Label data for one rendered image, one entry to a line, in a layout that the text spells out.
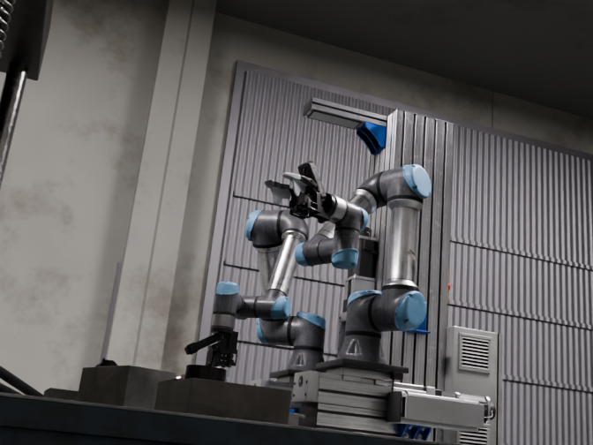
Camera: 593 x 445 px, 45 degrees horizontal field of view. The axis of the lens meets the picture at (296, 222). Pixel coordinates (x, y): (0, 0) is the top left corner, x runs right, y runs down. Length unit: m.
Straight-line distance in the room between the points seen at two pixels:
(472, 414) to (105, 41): 3.44
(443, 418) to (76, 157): 2.98
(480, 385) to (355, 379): 0.56
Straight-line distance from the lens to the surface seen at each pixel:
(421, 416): 2.17
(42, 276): 4.31
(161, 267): 4.22
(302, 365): 2.68
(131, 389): 1.66
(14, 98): 2.34
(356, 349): 2.25
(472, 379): 2.59
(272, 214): 2.64
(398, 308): 2.17
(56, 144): 4.52
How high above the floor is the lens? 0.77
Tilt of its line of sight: 17 degrees up
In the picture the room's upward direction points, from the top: 6 degrees clockwise
